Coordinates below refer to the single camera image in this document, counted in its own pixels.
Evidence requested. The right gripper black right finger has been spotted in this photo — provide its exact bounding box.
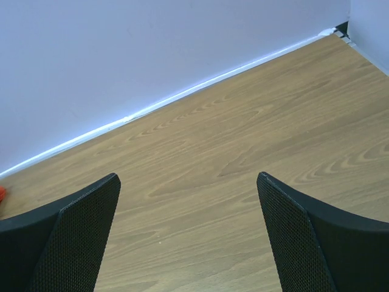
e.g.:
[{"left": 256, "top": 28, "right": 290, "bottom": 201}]
[{"left": 256, "top": 172, "right": 388, "bottom": 291}]

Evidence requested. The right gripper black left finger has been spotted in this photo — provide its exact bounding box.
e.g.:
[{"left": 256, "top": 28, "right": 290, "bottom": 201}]
[{"left": 1, "top": 173, "right": 121, "bottom": 292}]

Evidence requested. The orange folded shirt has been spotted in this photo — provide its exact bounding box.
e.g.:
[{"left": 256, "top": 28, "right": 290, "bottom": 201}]
[{"left": 0, "top": 186, "right": 7, "bottom": 203}]

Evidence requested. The white wall base trim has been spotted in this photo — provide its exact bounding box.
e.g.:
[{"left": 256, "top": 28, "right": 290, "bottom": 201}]
[{"left": 1, "top": 27, "right": 337, "bottom": 179}]

